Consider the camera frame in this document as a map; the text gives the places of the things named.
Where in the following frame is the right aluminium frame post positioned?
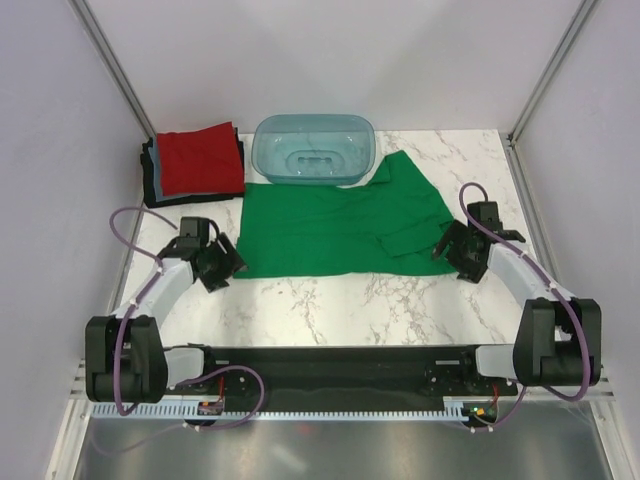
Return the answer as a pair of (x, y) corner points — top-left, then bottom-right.
(506, 0), (600, 144)

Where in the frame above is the aluminium rail left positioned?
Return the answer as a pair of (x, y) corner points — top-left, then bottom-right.
(70, 360), (87, 399)

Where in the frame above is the blue folded t shirt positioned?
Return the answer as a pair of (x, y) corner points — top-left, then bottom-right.
(148, 138), (187, 201)

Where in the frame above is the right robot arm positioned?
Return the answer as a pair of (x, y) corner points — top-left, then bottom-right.
(432, 201), (602, 401)

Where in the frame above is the white slotted cable duct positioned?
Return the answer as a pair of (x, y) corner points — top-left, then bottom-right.
(92, 397), (501, 421)

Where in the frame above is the teal plastic bin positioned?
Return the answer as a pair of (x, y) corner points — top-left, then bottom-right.
(251, 114), (376, 186)

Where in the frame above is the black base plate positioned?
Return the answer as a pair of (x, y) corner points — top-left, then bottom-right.
(172, 345), (518, 411)

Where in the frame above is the red folded t shirt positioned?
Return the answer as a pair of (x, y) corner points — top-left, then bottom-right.
(156, 122), (245, 196)

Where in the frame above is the aluminium rail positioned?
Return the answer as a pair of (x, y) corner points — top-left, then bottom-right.
(596, 366), (615, 398)
(70, 360), (87, 399)

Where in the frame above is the aluminium rail right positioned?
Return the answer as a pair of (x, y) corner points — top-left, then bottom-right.
(596, 366), (615, 398)

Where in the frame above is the green t shirt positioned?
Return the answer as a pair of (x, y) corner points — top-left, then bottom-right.
(236, 151), (454, 279)

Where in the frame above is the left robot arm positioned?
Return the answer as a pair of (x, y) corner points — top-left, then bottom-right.
(85, 217), (247, 406)

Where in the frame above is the left aluminium frame post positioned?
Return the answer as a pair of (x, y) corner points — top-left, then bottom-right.
(69, 0), (156, 137)

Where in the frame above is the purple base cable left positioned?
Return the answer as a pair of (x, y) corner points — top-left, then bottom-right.
(94, 364), (266, 456)

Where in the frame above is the aluminium frame post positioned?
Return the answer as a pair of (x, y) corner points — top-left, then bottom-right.
(69, 0), (156, 137)
(506, 0), (600, 144)

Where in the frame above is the black folded t shirt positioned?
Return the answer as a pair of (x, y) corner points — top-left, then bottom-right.
(140, 138), (245, 209)

